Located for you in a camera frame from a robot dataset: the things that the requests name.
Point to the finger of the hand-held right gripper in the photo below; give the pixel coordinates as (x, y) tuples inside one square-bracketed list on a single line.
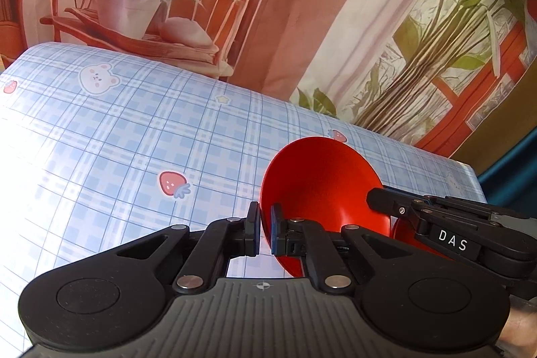
[(396, 203), (461, 209)]

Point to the blue plaid tablecloth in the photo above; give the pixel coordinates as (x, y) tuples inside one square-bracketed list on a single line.
[(117, 140)]

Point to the large red bowl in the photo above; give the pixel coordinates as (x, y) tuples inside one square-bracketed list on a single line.
[(319, 182)]

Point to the blue curtain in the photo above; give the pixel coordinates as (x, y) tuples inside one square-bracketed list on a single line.
[(514, 173)]

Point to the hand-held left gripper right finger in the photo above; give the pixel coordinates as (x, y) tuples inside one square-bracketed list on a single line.
[(275, 232)]

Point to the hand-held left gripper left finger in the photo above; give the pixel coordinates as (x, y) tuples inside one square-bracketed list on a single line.
[(251, 230)]

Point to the printed room scene backdrop cloth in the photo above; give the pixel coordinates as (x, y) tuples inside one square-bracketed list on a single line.
[(293, 26)]

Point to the small red bowl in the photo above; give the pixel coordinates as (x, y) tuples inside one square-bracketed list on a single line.
[(402, 234)]

